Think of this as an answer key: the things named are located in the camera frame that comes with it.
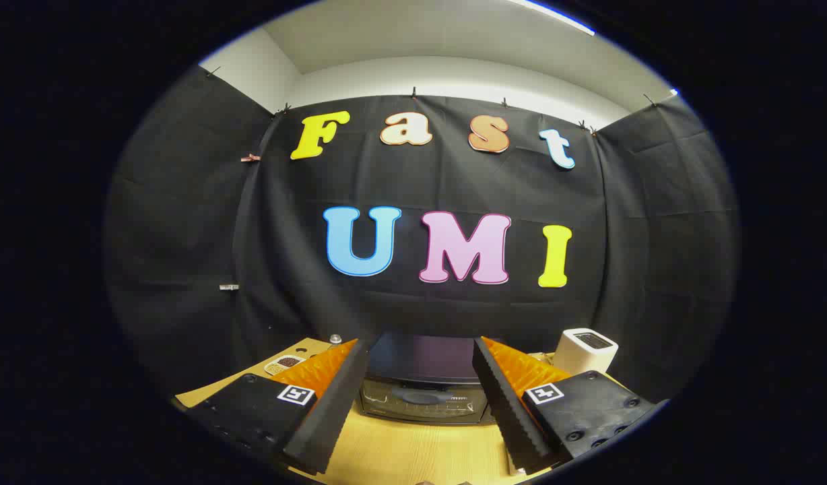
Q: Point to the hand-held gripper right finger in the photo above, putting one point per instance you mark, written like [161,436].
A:
[504,404]

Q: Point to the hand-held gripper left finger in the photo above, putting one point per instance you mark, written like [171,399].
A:
[333,411]

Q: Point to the black toaster oven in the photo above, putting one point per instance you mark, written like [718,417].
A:
[420,357]

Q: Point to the white bread toaster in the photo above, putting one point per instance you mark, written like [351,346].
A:
[578,357]

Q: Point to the small white seasoning dish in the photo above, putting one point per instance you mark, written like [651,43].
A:
[284,364]

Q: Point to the black backdrop cloth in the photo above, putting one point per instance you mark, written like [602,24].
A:
[440,182]

